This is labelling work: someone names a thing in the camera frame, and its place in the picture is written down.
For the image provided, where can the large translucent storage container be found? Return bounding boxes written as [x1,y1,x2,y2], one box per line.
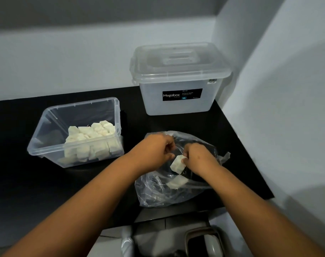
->
[139,77,224,116]

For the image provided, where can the person's right forearm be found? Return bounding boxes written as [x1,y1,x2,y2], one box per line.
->
[209,164,325,257]

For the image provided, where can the person's right hand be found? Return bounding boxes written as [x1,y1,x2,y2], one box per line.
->
[182,143,222,177]

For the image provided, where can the dark cabinet front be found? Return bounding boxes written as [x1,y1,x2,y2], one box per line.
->
[132,207,228,234]

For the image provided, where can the silver metal object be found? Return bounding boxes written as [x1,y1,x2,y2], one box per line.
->
[120,225,135,257]

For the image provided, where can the person's left forearm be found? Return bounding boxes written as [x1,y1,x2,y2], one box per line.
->
[2,153,144,257]

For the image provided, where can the group of white paper pouches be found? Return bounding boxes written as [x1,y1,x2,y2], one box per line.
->
[58,120,122,165]

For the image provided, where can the white rounded object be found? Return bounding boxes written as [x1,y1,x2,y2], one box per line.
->
[204,235,218,257]

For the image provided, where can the brown rimmed bin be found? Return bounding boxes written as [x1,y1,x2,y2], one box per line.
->
[184,226,225,257]

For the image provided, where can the clear plastic bag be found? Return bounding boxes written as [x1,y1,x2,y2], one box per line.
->
[134,130,231,208]

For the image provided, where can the person's left hand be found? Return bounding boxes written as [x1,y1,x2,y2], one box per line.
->
[127,134,177,172]

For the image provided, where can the translucent lid with handle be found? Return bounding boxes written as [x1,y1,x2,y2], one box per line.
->
[129,42,232,85]

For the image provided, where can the small clear bin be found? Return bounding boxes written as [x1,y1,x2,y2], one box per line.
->
[26,97,125,169]

